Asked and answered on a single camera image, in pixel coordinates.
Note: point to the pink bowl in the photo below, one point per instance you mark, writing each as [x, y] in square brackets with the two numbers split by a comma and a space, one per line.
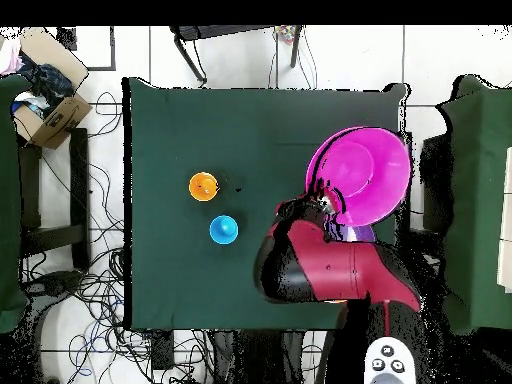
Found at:
[360, 172]

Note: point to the purple bowl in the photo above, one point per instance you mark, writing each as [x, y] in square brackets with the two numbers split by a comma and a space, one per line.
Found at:
[362, 234]

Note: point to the blue cup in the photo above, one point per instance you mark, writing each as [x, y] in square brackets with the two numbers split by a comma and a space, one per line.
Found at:
[223, 230]

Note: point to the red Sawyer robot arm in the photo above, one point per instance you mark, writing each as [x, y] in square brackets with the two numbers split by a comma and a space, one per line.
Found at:
[344, 272]

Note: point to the black box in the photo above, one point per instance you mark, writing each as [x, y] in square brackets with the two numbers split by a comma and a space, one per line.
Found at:
[436, 184]

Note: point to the orange cup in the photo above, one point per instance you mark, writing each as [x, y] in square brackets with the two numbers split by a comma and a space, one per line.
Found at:
[203, 187]

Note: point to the green cloth covered table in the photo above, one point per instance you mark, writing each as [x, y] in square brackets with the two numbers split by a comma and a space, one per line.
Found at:
[10, 200]
[480, 180]

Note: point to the dark green table cloth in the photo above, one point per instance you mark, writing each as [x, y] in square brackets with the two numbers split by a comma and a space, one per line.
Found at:
[180, 128]

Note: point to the colourful toy pile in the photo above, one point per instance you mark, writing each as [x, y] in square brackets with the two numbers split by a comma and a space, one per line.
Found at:
[286, 34]

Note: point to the cardboard box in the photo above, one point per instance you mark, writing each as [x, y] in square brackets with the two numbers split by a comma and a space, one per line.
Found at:
[60, 124]

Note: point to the dark blue cloth bundle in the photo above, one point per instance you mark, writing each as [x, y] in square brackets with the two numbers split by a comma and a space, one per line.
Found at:
[48, 80]

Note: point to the pink white cloth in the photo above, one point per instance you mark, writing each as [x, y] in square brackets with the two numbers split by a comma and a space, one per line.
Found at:
[10, 56]

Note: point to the black metal stool frame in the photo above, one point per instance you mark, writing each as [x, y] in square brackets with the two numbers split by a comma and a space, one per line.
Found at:
[224, 31]

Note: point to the black bench frame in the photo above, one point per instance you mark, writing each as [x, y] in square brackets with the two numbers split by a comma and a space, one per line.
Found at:
[78, 180]

